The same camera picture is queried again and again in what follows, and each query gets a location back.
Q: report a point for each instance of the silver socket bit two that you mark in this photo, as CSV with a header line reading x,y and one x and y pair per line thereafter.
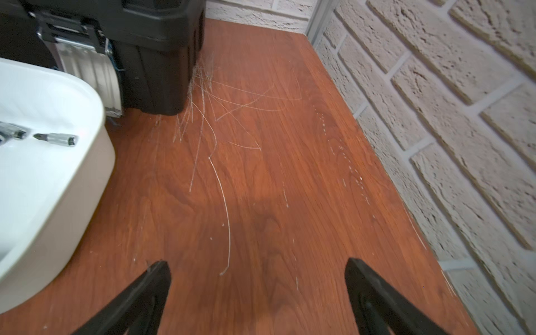
x,y
11,132

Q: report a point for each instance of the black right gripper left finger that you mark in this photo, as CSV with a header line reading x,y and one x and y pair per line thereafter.
x,y
138,309

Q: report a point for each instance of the white plastic storage box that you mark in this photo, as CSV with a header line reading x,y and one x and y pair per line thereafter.
x,y
49,193

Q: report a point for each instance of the black plastic toolbox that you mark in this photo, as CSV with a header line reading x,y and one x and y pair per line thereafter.
x,y
135,54

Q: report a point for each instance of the silver socket bit four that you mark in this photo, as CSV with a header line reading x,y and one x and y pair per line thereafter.
x,y
62,139

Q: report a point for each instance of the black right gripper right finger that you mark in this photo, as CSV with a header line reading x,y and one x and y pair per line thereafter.
x,y
378,308

